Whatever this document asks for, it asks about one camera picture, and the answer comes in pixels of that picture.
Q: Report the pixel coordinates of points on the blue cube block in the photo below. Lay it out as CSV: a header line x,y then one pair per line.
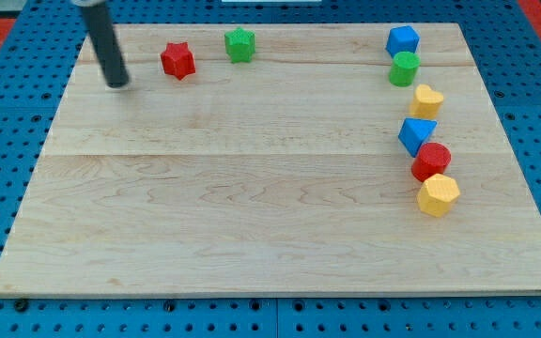
x,y
402,39

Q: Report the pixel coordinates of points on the light wooden board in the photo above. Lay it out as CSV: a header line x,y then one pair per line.
x,y
281,177

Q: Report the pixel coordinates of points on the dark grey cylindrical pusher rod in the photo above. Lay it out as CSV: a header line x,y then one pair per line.
x,y
99,25

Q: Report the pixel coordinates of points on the green star block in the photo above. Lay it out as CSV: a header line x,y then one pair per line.
x,y
240,45

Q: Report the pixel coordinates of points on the yellow hexagon block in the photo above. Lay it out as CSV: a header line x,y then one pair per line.
x,y
437,195

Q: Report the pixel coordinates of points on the red cylinder block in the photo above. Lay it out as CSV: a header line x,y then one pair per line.
x,y
432,158

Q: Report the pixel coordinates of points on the green cylinder block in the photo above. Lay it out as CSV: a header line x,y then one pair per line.
x,y
404,68

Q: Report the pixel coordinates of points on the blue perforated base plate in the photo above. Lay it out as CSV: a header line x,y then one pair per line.
x,y
35,65

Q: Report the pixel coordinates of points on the yellow heart block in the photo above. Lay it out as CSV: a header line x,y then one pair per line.
x,y
426,102

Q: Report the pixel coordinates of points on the blue triangle block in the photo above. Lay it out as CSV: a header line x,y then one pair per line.
x,y
414,132

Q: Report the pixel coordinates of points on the red star block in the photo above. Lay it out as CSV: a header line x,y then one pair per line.
x,y
177,60

